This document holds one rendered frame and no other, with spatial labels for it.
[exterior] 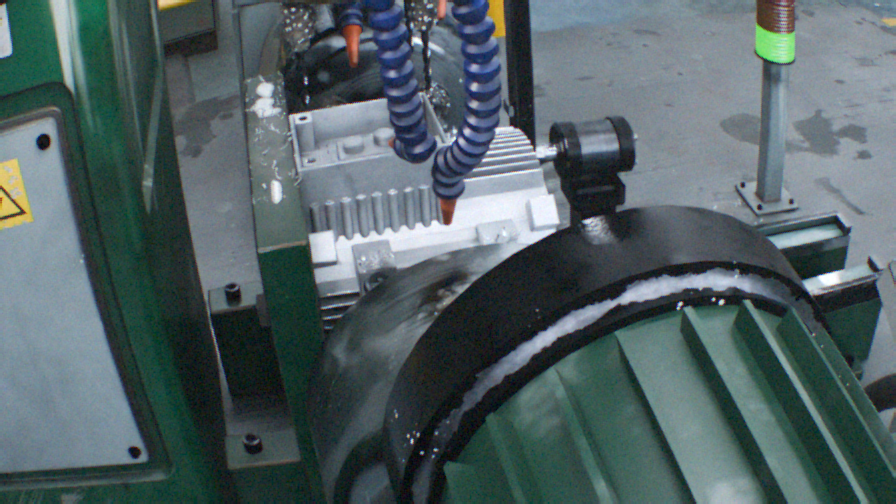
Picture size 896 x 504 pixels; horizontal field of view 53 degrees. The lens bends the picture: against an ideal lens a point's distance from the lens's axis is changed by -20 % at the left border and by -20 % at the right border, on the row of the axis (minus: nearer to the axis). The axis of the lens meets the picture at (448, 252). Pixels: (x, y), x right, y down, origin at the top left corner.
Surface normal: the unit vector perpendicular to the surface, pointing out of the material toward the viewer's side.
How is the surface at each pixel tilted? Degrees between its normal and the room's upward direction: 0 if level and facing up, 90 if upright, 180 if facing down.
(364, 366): 43
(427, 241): 51
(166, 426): 90
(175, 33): 90
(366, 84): 90
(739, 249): 22
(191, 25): 90
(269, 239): 0
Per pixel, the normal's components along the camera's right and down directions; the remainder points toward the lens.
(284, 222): -0.05, -0.82
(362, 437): -0.79, -0.40
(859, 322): 0.22, 0.54
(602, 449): -0.55, -0.62
